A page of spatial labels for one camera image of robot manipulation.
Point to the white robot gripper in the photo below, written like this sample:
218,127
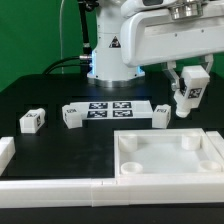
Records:
163,31

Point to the white square tabletop tray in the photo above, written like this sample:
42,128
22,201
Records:
140,153

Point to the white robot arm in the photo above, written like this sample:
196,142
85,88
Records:
107,66

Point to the white marker tag plate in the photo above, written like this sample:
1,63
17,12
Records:
114,110

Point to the white right fence piece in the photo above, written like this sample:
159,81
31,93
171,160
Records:
217,140

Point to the white fence piece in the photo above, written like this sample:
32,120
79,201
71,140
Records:
7,151
217,140

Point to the white left fence piece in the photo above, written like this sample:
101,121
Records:
7,151

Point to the white front fence rail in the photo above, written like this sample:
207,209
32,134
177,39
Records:
171,189

